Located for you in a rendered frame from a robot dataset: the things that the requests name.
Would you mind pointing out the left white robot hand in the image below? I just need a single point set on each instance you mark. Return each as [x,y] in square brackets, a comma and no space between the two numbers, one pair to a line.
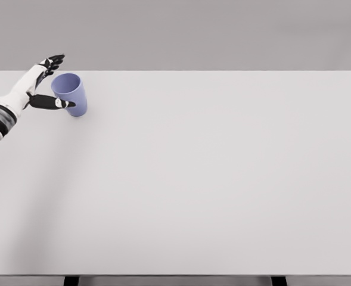
[28,80]

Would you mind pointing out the blue plastic cup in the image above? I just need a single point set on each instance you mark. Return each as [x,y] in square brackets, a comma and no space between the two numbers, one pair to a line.
[74,95]

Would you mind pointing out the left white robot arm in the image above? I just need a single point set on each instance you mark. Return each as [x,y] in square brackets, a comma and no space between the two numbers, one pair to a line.
[0,114]

